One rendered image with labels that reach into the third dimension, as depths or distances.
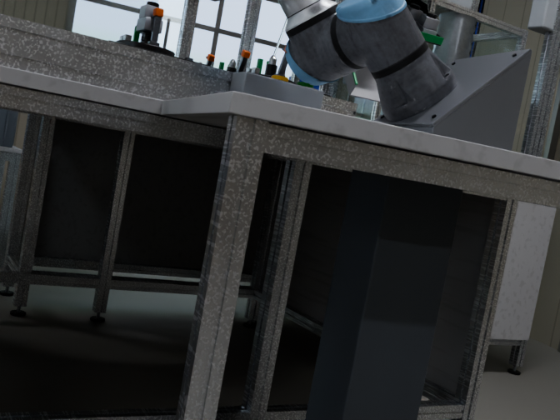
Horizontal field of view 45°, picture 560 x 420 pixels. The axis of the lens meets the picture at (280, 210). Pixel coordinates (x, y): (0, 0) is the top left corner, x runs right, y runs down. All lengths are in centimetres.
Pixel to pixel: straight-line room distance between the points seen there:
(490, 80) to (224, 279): 60
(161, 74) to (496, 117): 70
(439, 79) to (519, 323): 221
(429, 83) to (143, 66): 60
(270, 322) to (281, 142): 76
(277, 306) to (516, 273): 181
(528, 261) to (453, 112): 215
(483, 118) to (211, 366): 64
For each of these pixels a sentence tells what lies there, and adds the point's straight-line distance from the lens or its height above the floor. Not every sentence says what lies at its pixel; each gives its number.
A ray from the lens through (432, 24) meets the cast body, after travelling 204.
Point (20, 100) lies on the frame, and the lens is 138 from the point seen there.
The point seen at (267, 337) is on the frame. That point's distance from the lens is 165.
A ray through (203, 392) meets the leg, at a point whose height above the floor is 44.
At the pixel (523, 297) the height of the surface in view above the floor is 37.
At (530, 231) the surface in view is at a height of 68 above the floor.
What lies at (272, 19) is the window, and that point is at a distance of 565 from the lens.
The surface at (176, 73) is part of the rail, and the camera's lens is 153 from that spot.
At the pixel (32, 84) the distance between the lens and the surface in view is 137.
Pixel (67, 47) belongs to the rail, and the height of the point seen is 93.
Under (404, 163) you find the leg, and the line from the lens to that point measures 103.
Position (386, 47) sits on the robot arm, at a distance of 128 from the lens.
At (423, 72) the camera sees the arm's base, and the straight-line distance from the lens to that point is 129.
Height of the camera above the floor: 78
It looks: 4 degrees down
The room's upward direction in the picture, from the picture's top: 10 degrees clockwise
